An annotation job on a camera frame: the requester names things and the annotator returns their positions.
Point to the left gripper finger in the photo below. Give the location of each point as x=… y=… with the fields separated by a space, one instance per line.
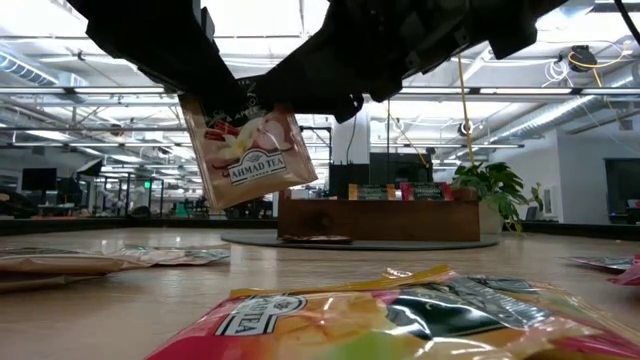
x=215 y=92

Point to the yellow fruit tea bag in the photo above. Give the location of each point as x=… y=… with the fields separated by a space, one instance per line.
x=372 y=192
x=325 y=325

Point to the wooden compartment tray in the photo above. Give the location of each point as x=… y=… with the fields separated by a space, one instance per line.
x=380 y=220

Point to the black computer monitor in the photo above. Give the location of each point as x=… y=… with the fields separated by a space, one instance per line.
x=39 y=179

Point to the green potted plant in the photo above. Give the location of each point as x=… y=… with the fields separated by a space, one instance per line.
x=492 y=182

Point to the black studio softbox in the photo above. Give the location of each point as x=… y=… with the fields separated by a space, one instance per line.
x=90 y=167

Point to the grey round woven placemat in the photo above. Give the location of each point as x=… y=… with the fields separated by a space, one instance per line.
x=400 y=245

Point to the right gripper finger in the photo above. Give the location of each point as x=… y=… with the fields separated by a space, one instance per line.
x=320 y=85

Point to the beige vanilla cinnamon tea bag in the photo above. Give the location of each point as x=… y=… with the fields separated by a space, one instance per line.
x=175 y=256
x=55 y=264
x=250 y=165
x=317 y=239

